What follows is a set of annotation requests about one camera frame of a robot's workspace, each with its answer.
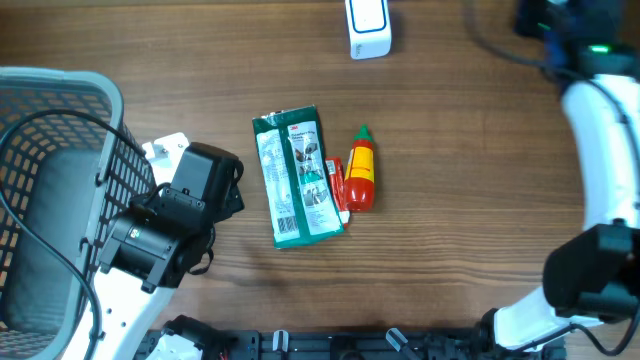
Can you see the grey plastic basket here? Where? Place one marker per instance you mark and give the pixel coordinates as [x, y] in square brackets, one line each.
[65, 178]

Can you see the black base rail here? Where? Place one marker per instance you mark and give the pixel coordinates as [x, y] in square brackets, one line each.
[254, 345]

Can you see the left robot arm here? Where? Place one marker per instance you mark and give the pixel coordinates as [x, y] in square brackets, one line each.
[150, 246]

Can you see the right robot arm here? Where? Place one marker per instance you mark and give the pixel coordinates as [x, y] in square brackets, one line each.
[593, 279]

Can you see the red sachet packet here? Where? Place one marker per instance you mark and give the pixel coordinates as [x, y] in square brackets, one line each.
[336, 177]

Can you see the green 3M glove packet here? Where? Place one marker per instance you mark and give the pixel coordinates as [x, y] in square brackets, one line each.
[291, 154]

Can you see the white barcode scanner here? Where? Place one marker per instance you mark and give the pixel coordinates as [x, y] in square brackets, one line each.
[369, 28]

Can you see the chilli sauce bottle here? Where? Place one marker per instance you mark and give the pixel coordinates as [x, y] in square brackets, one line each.
[359, 186]

